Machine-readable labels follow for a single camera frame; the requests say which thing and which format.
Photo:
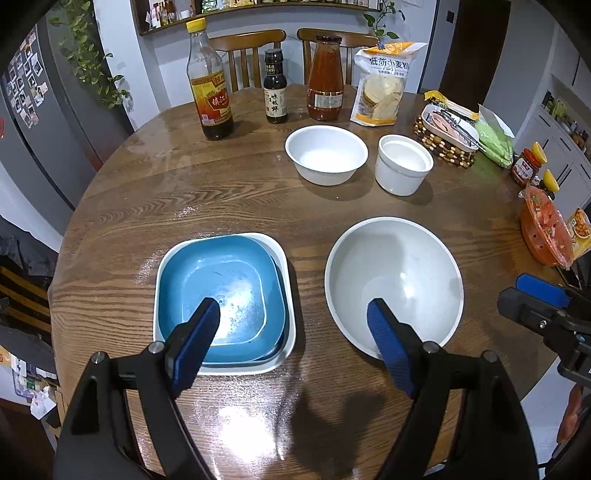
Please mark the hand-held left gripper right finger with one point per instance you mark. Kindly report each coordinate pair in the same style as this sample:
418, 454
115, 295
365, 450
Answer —
390, 341

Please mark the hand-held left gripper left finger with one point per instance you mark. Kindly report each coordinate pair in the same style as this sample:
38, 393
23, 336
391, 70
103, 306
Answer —
203, 341

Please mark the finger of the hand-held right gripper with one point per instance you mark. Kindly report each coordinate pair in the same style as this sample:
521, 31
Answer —
526, 307
542, 290

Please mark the large white bowl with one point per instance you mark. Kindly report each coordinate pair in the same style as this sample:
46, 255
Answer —
392, 258

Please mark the small white ramekin bowl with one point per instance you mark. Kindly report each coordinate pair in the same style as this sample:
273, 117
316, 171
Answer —
401, 170

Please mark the medium white bowl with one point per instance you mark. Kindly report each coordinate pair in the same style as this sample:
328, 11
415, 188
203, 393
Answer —
323, 152

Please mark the person's right hand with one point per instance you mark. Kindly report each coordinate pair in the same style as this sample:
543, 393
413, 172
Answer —
572, 410

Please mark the orange plastic basket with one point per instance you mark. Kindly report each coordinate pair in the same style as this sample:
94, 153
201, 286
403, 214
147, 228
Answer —
545, 230

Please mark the yellow printed snack packet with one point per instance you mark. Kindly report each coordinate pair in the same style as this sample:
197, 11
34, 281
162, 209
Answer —
581, 228

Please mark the dark jar yellow lid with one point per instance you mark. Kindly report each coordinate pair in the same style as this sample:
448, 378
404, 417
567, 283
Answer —
549, 182

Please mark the red-lid sauce jar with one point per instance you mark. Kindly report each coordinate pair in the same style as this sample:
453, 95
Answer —
524, 168

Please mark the green plastic packet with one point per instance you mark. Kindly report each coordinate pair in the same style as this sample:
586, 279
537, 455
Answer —
496, 143

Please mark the wooden beaded trivet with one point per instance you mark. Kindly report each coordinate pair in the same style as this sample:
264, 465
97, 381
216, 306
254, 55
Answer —
438, 150

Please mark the white cabinet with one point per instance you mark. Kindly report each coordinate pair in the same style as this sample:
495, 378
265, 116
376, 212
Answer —
563, 115

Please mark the pile of boxes and papers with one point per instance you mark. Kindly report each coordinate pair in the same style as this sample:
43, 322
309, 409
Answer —
32, 387

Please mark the wooden slatted chair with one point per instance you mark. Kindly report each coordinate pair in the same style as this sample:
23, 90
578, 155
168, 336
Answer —
23, 304

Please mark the white rectangular dish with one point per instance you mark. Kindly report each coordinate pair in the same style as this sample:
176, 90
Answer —
445, 124

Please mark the dark cloth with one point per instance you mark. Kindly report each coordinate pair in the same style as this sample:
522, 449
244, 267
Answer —
23, 244

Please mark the yellow snack wrapper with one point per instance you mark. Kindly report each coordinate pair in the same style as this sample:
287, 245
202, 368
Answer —
436, 96

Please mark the tall vinegar bottle yellow cap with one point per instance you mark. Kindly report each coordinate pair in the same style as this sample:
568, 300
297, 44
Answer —
210, 101

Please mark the flour bag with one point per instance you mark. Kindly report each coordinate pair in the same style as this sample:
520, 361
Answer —
381, 97

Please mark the dark wooden door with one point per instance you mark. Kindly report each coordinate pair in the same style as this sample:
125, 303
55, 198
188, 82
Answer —
471, 55

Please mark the small dark sauce bottle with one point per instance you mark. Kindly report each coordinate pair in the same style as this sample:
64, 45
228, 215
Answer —
275, 101

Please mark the grey refrigerator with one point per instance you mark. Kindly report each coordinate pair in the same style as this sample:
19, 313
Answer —
55, 138

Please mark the red sauce bottle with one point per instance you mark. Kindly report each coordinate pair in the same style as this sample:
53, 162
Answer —
325, 92

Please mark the wooden dining chair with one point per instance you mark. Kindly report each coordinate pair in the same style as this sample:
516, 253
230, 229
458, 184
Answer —
355, 39
258, 39

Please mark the hanging green vine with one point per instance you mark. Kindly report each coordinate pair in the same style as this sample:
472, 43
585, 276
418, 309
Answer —
87, 55

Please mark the trailing green plant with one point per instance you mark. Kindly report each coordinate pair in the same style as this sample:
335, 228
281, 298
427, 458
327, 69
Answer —
383, 21

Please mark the group of refrigerator photos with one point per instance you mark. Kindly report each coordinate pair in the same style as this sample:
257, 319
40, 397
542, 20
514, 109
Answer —
25, 78

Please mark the wooden wall shelf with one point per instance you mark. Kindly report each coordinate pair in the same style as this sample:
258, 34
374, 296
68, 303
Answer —
152, 28

